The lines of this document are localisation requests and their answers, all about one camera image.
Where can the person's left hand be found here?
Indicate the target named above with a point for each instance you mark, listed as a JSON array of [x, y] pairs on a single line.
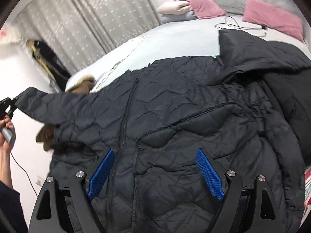
[[6, 147]]

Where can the black quilted puffer jacket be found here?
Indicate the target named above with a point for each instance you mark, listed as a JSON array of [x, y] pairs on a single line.
[[156, 118]]

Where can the grey folded blanket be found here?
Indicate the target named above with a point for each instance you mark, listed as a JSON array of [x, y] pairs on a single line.
[[168, 18]]

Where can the grey bed sheet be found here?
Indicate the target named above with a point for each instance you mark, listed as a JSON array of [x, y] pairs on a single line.
[[198, 37]]

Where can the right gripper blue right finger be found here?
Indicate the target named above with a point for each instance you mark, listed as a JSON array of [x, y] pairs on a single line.
[[212, 173]]

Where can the beige folded blanket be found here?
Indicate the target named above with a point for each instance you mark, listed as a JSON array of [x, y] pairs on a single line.
[[174, 8]]

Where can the patterned red green bedspread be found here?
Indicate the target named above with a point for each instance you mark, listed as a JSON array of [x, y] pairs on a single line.
[[307, 175]]

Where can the white wall socket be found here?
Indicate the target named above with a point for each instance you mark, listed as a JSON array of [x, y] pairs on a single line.
[[39, 181]]

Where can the pink pillow by headboard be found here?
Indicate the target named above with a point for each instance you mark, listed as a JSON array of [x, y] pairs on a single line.
[[261, 13]]

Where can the black folded coat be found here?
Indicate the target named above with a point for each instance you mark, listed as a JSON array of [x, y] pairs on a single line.
[[289, 94]]

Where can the grey dotted curtain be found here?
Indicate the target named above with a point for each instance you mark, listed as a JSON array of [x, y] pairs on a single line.
[[82, 31]]

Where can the dark clothes hanging on wall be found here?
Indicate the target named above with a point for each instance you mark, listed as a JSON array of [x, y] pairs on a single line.
[[49, 61]]

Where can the dark blue sleeve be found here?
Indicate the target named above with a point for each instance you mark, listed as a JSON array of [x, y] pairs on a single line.
[[11, 208]]

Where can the pink pillow near blankets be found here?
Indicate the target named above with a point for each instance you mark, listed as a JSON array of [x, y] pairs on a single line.
[[205, 9]]

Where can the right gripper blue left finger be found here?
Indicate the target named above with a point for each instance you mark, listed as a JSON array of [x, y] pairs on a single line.
[[97, 174]]

